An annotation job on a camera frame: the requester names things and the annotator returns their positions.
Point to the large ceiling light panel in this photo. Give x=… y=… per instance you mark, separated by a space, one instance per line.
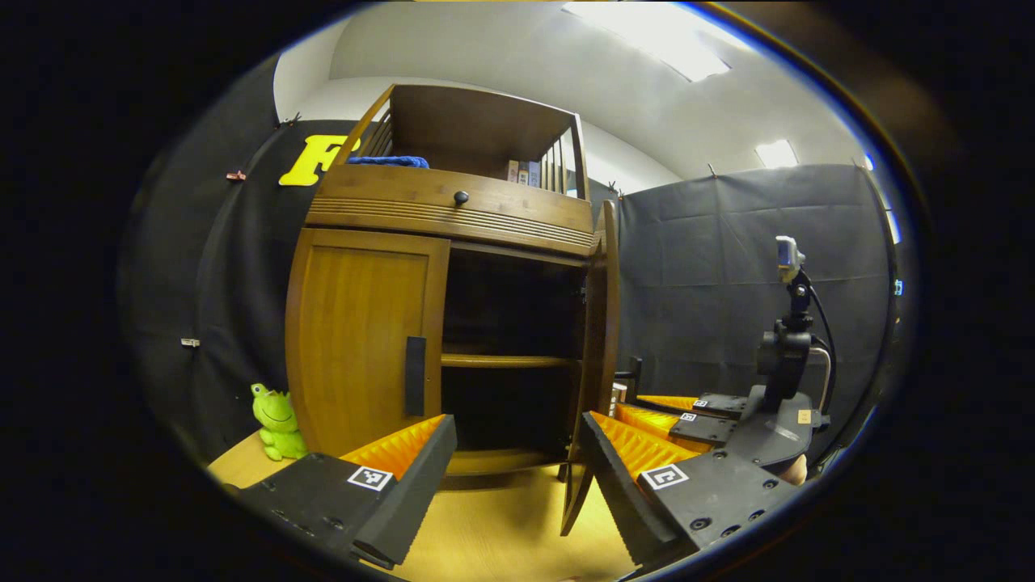
x=655 y=36

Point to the wooden shoe cabinet door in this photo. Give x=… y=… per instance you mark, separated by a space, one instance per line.
x=598 y=347
x=348 y=347

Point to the wooden cabinet shelf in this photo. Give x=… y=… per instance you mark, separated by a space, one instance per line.
x=509 y=361

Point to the black backdrop cloth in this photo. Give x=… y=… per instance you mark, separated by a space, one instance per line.
x=711 y=242

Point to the wooden double-door shoe cabinet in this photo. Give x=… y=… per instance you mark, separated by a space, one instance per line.
x=477 y=121

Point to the blue book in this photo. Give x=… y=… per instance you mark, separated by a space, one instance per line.
x=534 y=175

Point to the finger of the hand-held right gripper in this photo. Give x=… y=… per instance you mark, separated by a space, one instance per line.
x=703 y=428
x=720 y=402

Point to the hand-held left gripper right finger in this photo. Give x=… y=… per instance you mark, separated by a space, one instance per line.
x=618 y=493

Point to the wooden cabinet drawer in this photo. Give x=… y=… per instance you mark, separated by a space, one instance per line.
x=388 y=198

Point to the green frog plush toy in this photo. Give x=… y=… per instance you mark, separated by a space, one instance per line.
x=279 y=420

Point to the small ceiling light panel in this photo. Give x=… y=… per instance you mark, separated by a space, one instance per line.
x=776 y=153

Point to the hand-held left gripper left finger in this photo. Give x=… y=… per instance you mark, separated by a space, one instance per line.
x=412 y=493

